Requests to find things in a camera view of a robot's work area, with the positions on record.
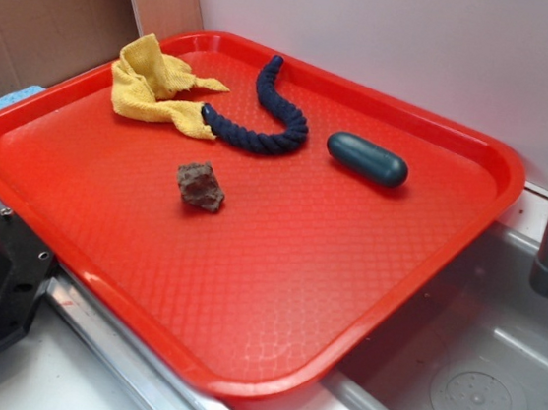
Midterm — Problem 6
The dark green plastic pickle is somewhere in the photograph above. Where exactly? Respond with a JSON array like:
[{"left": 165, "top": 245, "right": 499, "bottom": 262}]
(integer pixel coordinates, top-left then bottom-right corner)
[{"left": 327, "top": 132, "right": 408, "bottom": 188}]

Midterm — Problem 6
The red plastic tray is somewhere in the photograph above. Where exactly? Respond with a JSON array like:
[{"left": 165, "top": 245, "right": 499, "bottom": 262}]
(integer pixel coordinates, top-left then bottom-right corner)
[{"left": 0, "top": 7, "right": 539, "bottom": 410}]

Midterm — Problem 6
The brown rough rock chunk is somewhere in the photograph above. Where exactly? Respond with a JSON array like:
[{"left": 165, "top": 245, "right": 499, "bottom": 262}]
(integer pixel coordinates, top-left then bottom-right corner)
[{"left": 176, "top": 162, "right": 225, "bottom": 213}]

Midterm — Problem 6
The yellow cloth rag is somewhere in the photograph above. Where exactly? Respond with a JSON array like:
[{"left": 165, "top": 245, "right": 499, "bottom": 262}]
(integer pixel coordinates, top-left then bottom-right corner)
[{"left": 111, "top": 33, "right": 229, "bottom": 141}]

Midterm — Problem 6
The grey plastic sink basin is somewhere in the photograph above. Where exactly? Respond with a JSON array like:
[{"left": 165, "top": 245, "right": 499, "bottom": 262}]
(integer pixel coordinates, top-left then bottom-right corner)
[{"left": 234, "top": 224, "right": 548, "bottom": 410}]

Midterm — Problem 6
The blue sponge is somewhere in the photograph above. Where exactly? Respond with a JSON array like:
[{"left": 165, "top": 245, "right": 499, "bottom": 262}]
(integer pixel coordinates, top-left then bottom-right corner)
[{"left": 0, "top": 85, "right": 44, "bottom": 110}]

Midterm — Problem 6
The dark blue twisted rope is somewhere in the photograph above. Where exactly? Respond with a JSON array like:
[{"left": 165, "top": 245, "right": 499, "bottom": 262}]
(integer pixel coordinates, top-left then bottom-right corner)
[{"left": 196, "top": 47, "right": 318, "bottom": 160}]

